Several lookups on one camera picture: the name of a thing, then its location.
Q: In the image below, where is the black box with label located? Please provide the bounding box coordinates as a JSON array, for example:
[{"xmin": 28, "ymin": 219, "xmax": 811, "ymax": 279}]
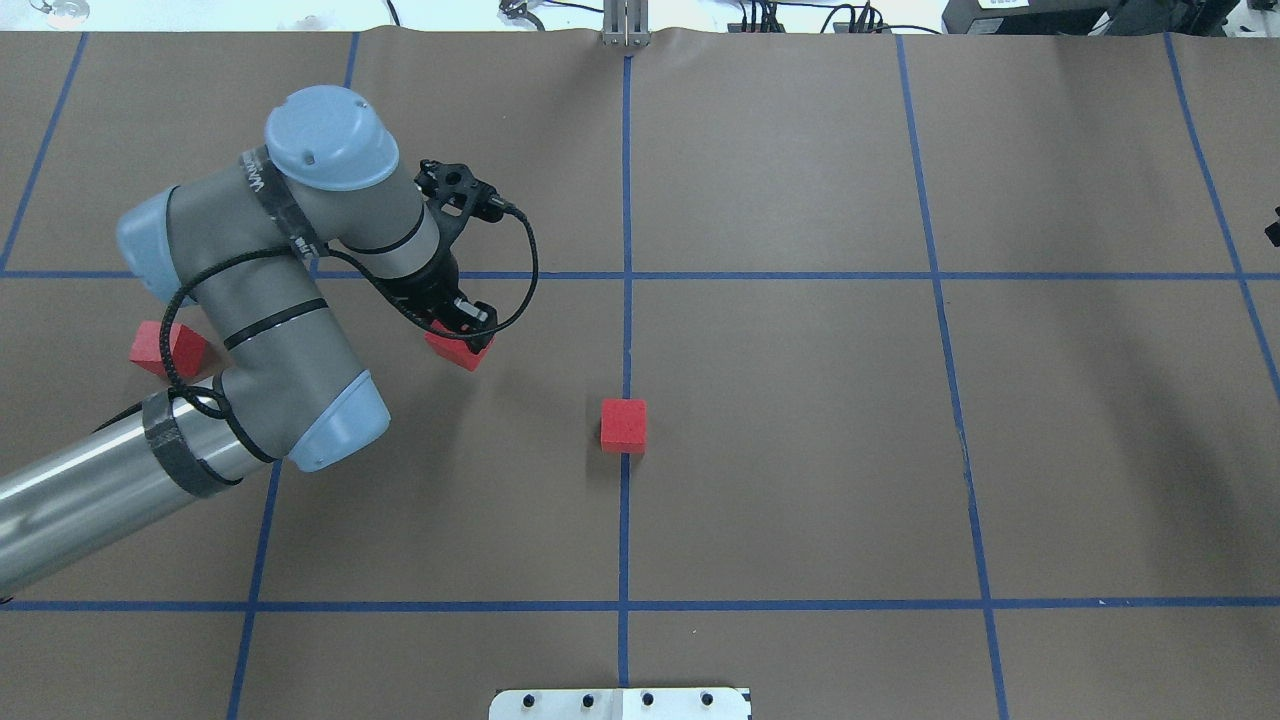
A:
[{"xmin": 941, "ymin": 1, "xmax": 1110, "ymax": 36}]

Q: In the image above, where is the round metal disc with clip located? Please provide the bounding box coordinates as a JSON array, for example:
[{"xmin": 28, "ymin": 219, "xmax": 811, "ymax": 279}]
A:
[{"xmin": 28, "ymin": 0, "xmax": 91, "ymax": 29}]

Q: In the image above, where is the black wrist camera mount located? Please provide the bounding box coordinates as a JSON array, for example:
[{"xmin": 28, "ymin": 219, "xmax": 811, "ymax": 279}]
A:
[{"xmin": 413, "ymin": 159, "xmax": 515, "ymax": 243}]

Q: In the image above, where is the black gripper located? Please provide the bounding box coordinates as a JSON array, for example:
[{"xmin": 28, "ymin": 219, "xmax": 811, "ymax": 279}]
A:
[{"xmin": 385, "ymin": 250, "xmax": 498, "ymax": 354}]

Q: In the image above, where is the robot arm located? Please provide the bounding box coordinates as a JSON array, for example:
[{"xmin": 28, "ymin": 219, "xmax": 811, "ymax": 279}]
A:
[{"xmin": 1, "ymin": 85, "xmax": 522, "ymax": 597}]

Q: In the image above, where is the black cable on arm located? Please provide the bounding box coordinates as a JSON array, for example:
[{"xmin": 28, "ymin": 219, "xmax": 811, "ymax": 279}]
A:
[{"xmin": 160, "ymin": 205, "xmax": 541, "ymax": 466}]

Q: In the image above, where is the red block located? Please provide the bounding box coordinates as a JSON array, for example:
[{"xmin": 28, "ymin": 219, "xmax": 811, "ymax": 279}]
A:
[
  {"xmin": 128, "ymin": 320, "xmax": 209, "ymax": 379},
  {"xmin": 599, "ymin": 398, "xmax": 648, "ymax": 454},
  {"xmin": 424, "ymin": 319, "xmax": 493, "ymax": 372}
]

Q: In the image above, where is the aluminium frame post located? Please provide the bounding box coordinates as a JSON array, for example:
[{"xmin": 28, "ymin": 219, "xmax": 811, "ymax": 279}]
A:
[{"xmin": 600, "ymin": 0, "xmax": 652, "ymax": 49}]

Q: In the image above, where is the white pedestal column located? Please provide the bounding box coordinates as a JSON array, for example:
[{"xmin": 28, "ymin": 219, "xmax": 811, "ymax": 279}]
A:
[{"xmin": 488, "ymin": 685, "xmax": 753, "ymax": 719}]

